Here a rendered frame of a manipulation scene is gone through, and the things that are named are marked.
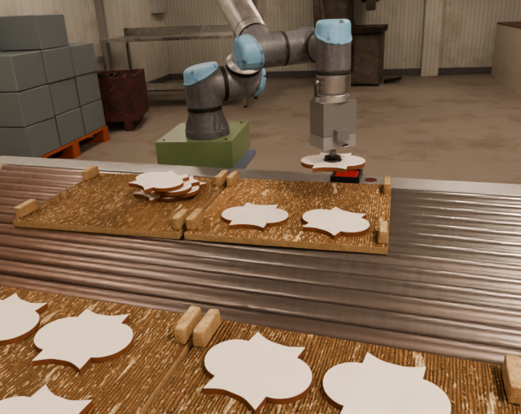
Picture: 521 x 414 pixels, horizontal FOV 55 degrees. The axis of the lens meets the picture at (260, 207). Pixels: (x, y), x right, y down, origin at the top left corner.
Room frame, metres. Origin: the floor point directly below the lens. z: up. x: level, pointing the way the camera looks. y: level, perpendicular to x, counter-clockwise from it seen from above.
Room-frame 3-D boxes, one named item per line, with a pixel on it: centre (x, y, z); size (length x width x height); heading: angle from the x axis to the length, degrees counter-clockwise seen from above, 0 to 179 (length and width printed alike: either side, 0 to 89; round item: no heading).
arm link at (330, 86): (1.11, -0.17, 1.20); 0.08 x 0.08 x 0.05
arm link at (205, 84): (1.69, 0.17, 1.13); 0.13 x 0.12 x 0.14; 110
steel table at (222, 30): (7.78, 1.06, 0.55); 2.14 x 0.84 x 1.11; 77
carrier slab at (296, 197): (1.06, -0.08, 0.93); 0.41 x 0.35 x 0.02; 74
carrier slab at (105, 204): (1.17, 0.32, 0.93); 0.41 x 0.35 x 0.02; 74
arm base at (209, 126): (1.69, 0.17, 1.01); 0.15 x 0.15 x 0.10
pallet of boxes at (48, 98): (5.09, 2.29, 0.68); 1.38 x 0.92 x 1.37; 167
